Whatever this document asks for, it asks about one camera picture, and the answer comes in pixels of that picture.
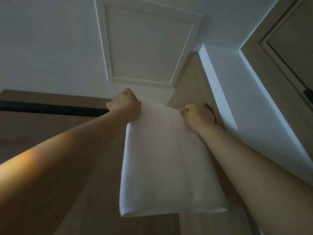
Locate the wooden door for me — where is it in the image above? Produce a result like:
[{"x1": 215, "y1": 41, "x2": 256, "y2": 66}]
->
[{"x1": 240, "y1": 0, "x2": 313, "y2": 161}]

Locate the white towel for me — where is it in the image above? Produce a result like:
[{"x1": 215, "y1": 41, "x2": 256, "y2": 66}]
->
[{"x1": 119, "y1": 96, "x2": 229, "y2": 217}]

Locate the person's right hand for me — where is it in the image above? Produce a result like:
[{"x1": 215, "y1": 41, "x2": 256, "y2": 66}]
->
[{"x1": 179, "y1": 103, "x2": 216, "y2": 130}]

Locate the person's left hand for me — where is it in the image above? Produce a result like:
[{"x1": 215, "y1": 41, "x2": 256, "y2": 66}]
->
[{"x1": 106, "y1": 88, "x2": 142, "y2": 121}]

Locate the wooden wardrobe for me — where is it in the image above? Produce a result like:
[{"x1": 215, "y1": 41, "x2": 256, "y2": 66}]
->
[{"x1": 0, "y1": 52, "x2": 260, "y2": 235}]

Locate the person's left forearm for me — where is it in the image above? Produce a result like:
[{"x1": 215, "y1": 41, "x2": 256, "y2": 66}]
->
[{"x1": 0, "y1": 109, "x2": 134, "y2": 235}]

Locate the person's right forearm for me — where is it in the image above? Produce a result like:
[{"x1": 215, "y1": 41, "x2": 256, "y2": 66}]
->
[{"x1": 194, "y1": 122, "x2": 313, "y2": 235}]

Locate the white ceiling access panel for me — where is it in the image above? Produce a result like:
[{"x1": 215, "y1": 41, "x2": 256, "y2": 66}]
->
[{"x1": 94, "y1": 0, "x2": 205, "y2": 89}]

